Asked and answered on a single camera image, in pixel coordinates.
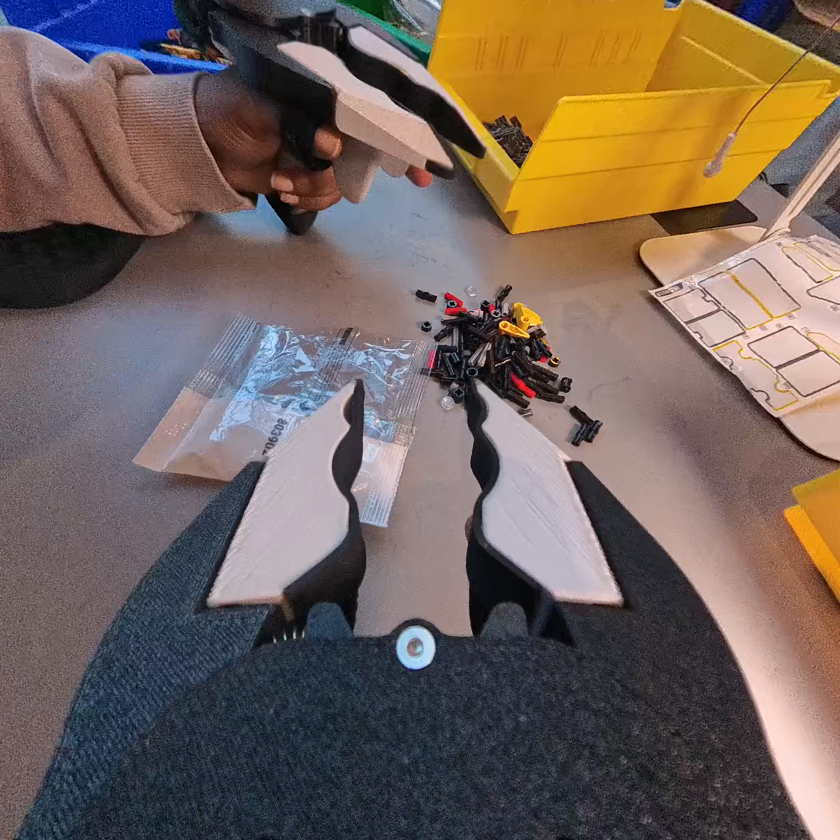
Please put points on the heap of black connector pegs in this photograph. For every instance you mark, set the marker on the heap of black connector pegs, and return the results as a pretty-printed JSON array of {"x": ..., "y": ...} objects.
[{"x": 509, "y": 138}]

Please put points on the yellow storage bin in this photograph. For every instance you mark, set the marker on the yellow storage bin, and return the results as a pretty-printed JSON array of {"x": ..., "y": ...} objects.
[
  {"x": 604, "y": 171},
  {"x": 775, "y": 40}
]

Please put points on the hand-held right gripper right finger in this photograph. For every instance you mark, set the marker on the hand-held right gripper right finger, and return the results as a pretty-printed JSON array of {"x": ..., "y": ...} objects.
[{"x": 545, "y": 525}]

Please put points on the clear plastic bag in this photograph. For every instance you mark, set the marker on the clear plastic bag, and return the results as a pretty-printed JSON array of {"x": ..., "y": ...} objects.
[{"x": 276, "y": 381}]

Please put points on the green storage bin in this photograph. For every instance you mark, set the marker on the green storage bin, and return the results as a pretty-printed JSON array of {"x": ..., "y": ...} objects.
[{"x": 414, "y": 47}]

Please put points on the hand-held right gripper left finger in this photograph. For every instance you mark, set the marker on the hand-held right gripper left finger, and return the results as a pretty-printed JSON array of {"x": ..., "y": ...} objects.
[{"x": 282, "y": 525}]

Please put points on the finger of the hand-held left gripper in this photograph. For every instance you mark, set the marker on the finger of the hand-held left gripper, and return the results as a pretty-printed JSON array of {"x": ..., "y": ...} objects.
[
  {"x": 355, "y": 112},
  {"x": 420, "y": 92}
]

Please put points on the yellow flat box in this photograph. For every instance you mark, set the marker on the yellow flat box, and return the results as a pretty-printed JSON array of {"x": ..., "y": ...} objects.
[{"x": 820, "y": 525}]

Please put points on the blue storage bin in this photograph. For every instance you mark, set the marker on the blue storage bin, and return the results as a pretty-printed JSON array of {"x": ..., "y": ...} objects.
[{"x": 79, "y": 20}]

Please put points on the person's left forearm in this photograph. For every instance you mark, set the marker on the person's left forearm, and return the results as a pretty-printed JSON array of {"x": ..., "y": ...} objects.
[{"x": 105, "y": 145}]

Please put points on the person's left hand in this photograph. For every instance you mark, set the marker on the person's left hand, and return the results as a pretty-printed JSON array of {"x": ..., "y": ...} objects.
[{"x": 236, "y": 131}]

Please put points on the black armrest pad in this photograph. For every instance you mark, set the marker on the black armrest pad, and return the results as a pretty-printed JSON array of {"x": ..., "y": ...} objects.
[{"x": 59, "y": 269}]

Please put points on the pile of mixed small plastic parts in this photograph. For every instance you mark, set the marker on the pile of mixed small plastic parts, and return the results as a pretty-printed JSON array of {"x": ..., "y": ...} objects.
[{"x": 505, "y": 355}]

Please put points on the grey desk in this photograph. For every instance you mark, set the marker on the grey desk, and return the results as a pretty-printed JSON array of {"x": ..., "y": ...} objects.
[{"x": 79, "y": 525}]

